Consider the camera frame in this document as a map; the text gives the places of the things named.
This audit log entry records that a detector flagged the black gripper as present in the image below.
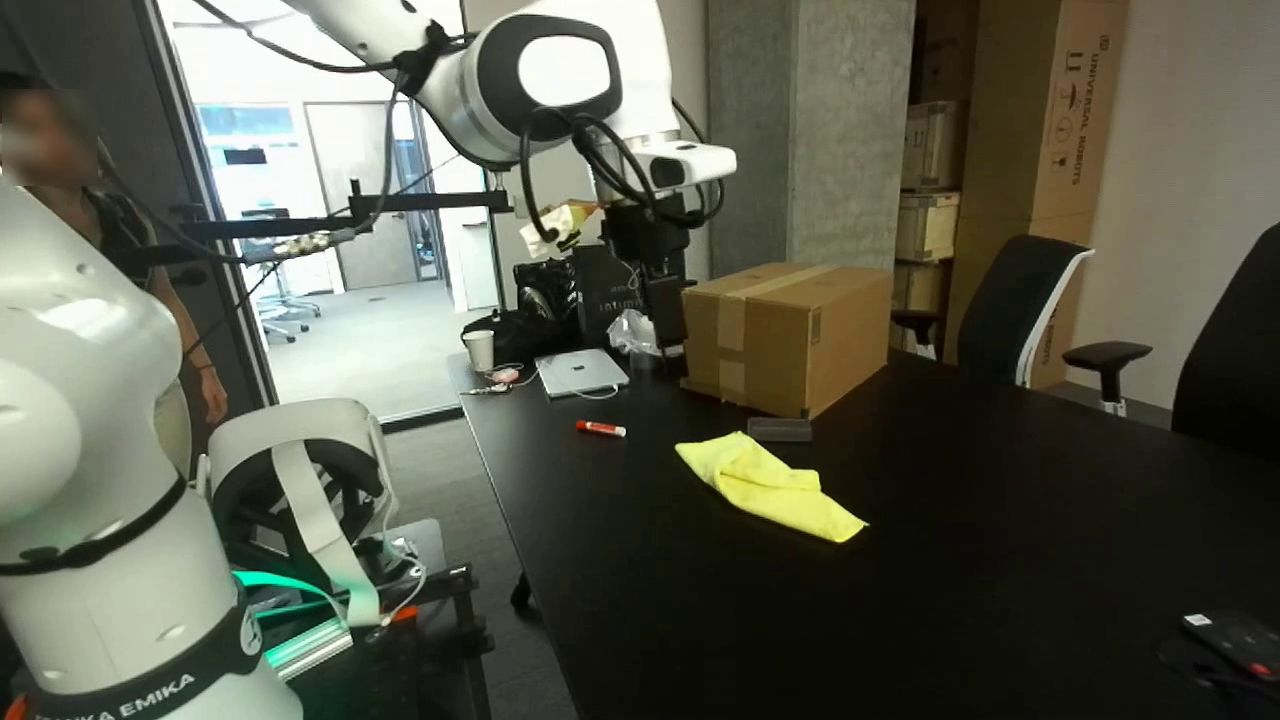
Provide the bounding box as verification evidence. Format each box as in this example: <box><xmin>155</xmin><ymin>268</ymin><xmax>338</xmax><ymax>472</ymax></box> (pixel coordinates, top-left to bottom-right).
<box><xmin>610</xmin><ymin>182</ymin><xmax>700</xmax><ymax>353</ymax></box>

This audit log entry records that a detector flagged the yellow cloth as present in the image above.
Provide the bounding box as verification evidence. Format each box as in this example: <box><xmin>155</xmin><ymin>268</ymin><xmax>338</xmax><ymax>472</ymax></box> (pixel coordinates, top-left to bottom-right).
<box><xmin>672</xmin><ymin>428</ymin><xmax>873</xmax><ymax>549</ymax></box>

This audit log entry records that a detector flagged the clear plastic bag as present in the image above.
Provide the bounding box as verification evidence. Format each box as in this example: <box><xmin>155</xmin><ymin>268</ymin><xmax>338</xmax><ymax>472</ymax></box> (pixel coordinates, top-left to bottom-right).
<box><xmin>605</xmin><ymin>307</ymin><xmax>672</xmax><ymax>363</ymax></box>

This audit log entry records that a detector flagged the black equipment pile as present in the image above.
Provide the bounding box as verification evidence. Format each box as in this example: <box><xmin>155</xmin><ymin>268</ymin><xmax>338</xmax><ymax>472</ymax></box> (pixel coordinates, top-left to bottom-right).
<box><xmin>514</xmin><ymin>235</ymin><xmax>687</xmax><ymax>359</ymax></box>

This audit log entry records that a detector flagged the silver flat device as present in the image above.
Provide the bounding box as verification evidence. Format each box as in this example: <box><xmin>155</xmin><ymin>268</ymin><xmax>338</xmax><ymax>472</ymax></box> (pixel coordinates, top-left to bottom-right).
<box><xmin>534</xmin><ymin>342</ymin><xmax>633</xmax><ymax>403</ymax></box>

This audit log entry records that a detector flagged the brown cardboard box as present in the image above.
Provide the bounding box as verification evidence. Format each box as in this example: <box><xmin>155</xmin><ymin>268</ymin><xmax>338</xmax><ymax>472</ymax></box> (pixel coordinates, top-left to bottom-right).
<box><xmin>675</xmin><ymin>261</ymin><xmax>897</xmax><ymax>419</ymax></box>

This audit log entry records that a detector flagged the yellow wrist tag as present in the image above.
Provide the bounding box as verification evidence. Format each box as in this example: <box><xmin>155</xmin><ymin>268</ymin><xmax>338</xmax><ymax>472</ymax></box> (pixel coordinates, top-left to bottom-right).
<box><xmin>536</xmin><ymin>196</ymin><xmax>613</xmax><ymax>247</ymax></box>

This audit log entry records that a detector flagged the white paper cup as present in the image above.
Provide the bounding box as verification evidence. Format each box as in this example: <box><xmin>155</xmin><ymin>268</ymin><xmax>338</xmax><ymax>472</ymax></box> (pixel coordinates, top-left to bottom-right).
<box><xmin>461</xmin><ymin>327</ymin><xmax>501</xmax><ymax>380</ymax></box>

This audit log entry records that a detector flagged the small beige storage box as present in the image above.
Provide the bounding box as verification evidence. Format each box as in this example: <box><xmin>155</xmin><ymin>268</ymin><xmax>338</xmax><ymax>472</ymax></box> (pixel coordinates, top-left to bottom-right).
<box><xmin>887</xmin><ymin>261</ymin><xmax>953</xmax><ymax>321</ymax></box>
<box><xmin>894</xmin><ymin>188</ymin><xmax>964</xmax><ymax>268</ymax></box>
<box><xmin>902</xmin><ymin>101</ymin><xmax>970</xmax><ymax>192</ymax></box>

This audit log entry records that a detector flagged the black office chair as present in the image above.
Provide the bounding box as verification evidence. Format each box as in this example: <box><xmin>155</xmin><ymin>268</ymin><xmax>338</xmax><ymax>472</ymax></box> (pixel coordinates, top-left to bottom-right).
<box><xmin>957</xmin><ymin>231</ymin><xmax>1156</xmax><ymax>412</ymax></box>
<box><xmin>1167</xmin><ymin>218</ymin><xmax>1280</xmax><ymax>462</ymax></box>

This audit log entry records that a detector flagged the distant hallway chair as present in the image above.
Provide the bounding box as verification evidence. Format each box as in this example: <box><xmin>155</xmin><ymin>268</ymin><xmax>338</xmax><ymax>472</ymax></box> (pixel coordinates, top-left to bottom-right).
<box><xmin>264</xmin><ymin>290</ymin><xmax>329</xmax><ymax>353</ymax></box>

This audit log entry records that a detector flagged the tall cardboard box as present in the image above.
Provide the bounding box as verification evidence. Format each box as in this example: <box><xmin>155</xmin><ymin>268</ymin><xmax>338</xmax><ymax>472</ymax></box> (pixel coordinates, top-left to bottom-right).
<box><xmin>941</xmin><ymin>0</ymin><xmax>1137</xmax><ymax>367</ymax></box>

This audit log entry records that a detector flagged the teal green object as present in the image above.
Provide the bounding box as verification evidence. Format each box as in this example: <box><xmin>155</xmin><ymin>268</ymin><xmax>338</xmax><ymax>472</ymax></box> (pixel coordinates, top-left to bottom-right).
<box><xmin>234</xmin><ymin>562</ymin><xmax>361</xmax><ymax>675</ymax></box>

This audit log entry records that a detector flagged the person with dark hair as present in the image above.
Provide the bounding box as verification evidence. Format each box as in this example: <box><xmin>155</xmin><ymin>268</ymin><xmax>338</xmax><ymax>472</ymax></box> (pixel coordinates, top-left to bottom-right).
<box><xmin>0</xmin><ymin>66</ymin><xmax>234</xmax><ymax>433</ymax></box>

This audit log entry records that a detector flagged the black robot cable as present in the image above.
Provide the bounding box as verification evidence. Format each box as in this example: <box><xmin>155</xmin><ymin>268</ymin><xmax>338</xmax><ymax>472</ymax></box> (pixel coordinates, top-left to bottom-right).
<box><xmin>193</xmin><ymin>0</ymin><xmax>731</xmax><ymax>250</ymax></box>

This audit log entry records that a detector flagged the black camera rig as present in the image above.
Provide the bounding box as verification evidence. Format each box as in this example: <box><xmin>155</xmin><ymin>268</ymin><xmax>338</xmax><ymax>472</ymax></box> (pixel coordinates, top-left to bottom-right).
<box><xmin>124</xmin><ymin>176</ymin><xmax>514</xmax><ymax>265</ymax></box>

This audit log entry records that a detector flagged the white headset strap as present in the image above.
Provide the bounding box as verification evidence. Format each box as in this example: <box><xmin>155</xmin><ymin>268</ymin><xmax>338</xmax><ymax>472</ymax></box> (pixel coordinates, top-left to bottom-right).
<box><xmin>197</xmin><ymin>394</ymin><xmax>404</xmax><ymax>633</ymax></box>

